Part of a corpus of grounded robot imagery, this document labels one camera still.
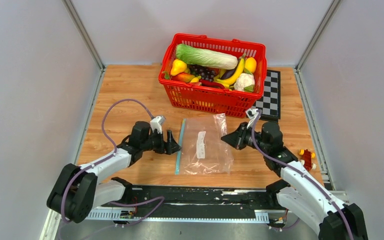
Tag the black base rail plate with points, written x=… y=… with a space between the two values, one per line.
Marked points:
x=201 y=203

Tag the white green napa cabbage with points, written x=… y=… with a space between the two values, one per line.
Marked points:
x=205 y=57

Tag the red chili pepper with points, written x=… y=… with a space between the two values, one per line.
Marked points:
x=211 y=84

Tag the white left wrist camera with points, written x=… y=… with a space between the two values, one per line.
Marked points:
x=156 y=124

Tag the black white checkerboard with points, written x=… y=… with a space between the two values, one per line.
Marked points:
x=270 y=102

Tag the red plastic shopping basket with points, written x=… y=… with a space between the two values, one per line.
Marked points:
x=196 y=97

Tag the yellow banana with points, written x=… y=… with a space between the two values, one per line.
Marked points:
x=238 y=71

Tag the white cauliflower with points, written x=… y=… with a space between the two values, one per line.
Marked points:
x=243 y=81

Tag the purple eggplant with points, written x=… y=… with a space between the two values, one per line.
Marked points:
x=228 y=74

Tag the red toy car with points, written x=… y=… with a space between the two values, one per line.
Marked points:
x=306 y=157

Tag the clear zip top bag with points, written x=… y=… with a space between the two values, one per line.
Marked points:
x=202 y=150

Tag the yellow pear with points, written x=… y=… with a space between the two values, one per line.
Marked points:
x=178 y=66

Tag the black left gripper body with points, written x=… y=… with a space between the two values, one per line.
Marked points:
x=155 y=142

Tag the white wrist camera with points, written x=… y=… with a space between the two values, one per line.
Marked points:
x=252 y=112
x=156 y=124

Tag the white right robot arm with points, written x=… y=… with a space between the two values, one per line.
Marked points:
x=297 y=190

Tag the dark purple grapes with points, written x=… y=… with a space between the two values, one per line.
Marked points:
x=205 y=73

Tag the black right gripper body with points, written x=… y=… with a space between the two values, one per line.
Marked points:
x=245 y=139

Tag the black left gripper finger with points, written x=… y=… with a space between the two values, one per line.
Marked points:
x=172 y=148
x=170 y=139

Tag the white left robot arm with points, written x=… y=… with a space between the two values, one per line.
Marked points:
x=79 y=188

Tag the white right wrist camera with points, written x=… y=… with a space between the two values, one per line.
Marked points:
x=252 y=112

